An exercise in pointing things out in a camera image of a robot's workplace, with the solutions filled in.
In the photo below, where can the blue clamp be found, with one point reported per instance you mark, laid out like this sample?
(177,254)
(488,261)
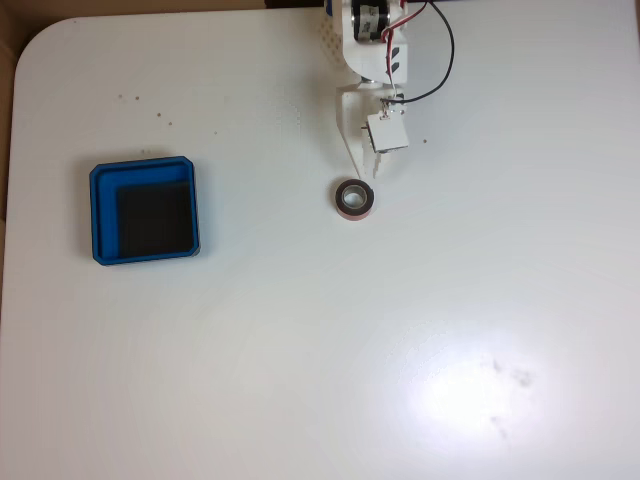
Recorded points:
(328,6)

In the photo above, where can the blue square box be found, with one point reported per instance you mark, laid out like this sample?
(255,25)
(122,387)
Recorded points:
(105,220)

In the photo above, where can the white square camera box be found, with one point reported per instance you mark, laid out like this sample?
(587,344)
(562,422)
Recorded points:
(387,132)

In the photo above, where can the red tape roll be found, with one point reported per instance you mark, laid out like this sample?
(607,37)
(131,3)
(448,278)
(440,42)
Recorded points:
(341,200)

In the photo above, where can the white perforated base plate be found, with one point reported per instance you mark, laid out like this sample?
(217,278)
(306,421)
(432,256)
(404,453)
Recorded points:
(330,42)

